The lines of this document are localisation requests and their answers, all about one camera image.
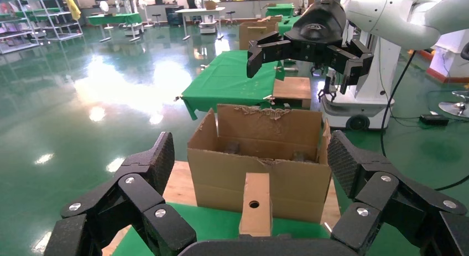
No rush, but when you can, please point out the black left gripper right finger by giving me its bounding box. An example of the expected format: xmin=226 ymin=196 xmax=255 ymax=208
xmin=327 ymin=129 xmax=469 ymax=256

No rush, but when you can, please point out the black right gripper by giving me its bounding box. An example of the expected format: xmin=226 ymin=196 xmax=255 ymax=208
xmin=246 ymin=0 xmax=374 ymax=95

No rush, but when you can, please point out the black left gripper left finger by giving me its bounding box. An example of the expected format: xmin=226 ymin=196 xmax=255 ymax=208
xmin=44 ymin=131 xmax=197 ymax=256

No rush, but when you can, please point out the wooden block with hole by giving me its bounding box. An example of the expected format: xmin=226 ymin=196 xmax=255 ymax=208
xmin=238 ymin=173 xmax=274 ymax=237

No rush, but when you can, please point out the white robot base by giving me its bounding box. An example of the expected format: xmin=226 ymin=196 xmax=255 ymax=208
xmin=199 ymin=16 xmax=219 ymax=35
xmin=123 ymin=23 xmax=145 ymax=38

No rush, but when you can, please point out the large open cardboard carton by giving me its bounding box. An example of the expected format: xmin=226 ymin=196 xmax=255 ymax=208
xmin=186 ymin=104 xmax=332 ymax=224

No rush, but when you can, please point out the green tablecloth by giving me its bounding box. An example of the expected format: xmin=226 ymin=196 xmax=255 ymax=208
xmin=181 ymin=50 xmax=286 ymax=120
xmin=111 ymin=202 xmax=331 ymax=256
xmin=277 ymin=15 xmax=302 ymax=35
xmin=265 ymin=3 xmax=296 ymax=18
xmin=86 ymin=13 xmax=143 ymax=27

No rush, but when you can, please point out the white wheeled robot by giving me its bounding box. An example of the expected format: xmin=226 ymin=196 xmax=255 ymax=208
xmin=317 ymin=30 xmax=402 ymax=131

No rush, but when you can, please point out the black power adapter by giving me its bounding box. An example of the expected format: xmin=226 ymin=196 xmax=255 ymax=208
xmin=419 ymin=114 xmax=450 ymax=127

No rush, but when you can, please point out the chrome stool base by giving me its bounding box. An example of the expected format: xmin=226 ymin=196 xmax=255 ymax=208
xmin=438 ymin=90 xmax=469 ymax=119

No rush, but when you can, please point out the white table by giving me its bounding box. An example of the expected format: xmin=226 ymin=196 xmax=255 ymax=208
xmin=175 ymin=7 xmax=226 ymax=41

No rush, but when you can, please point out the white red platform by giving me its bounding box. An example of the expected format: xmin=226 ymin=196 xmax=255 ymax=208
xmin=426 ymin=29 xmax=469 ymax=83

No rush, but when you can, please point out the white standing fan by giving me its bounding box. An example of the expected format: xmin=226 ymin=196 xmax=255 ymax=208
xmin=138 ymin=0 xmax=153 ymax=28
xmin=99 ymin=1 xmax=114 ymax=30

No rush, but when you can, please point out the metal shelving rack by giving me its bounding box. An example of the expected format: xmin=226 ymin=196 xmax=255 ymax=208
xmin=22 ymin=0 xmax=84 ymax=42
xmin=0 ymin=0 xmax=41 ymax=55

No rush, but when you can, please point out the yellow cloth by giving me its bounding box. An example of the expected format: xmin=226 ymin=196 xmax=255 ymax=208
xmin=62 ymin=0 xmax=82 ymax=22

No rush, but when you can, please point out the black hanging cable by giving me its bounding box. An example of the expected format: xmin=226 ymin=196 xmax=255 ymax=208
xmin=379 ymin=50 xmax=418 ymax=158

